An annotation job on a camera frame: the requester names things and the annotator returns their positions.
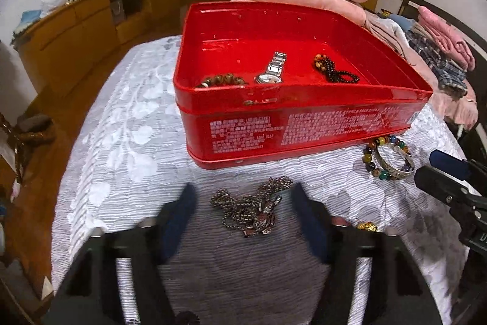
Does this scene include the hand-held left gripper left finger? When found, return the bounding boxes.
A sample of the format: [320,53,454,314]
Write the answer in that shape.
[44,183,197,325]

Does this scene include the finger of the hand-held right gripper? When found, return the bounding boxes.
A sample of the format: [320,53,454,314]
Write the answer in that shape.
[414,165,487,214]
[429,150,469,182]

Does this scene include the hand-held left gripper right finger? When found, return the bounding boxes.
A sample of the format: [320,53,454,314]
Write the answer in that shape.
[290,182,445,325]

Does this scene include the metal chain necklace with pendant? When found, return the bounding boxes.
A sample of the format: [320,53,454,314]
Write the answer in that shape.
[210,175,294,239]

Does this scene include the red tin box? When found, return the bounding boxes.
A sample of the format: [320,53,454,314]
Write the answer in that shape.
[173,1,433,171]

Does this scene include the dark bead bracelet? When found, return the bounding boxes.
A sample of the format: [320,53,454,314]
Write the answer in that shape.
[324,68,360,84]

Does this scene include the large brown bead bracelet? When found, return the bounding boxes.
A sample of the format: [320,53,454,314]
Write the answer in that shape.
[196,72,248,89]

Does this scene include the silver wristwatch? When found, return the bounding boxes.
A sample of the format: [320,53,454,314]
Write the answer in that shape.
[254,51,287,85]

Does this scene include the amber bead bracelet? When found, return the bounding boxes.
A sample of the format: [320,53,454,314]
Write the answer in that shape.
[314,53,336,73]

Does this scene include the engraved silver bangle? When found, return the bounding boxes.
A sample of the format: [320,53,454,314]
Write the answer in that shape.
[374,145,415,182]

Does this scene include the gold bead charm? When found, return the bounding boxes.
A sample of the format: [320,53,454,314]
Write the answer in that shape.
[355,221,381,234]

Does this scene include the folded plaid clothes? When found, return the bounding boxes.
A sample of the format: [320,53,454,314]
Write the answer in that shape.
[404,28,469,96]

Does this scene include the folded pink towel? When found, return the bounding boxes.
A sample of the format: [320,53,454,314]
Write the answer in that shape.
[417,6,477,71]

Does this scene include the beige cloth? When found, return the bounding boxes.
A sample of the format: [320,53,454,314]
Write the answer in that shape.
[363,13,411,57]

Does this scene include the dark wooden headboard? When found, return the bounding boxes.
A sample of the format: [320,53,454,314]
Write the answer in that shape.
[397,0,487,57]

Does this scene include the wooden coat rack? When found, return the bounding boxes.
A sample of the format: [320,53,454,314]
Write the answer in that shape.
[0,111,56,183]

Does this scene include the wooden sideboard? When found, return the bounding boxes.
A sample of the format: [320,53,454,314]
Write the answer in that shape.
[14,0,180,96]

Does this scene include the blue cloth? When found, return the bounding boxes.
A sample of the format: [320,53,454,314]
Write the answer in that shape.
[12,10,43,41]

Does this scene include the multicoloured bead bracelet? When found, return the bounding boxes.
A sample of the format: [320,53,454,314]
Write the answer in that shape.
[363,134,412,182]

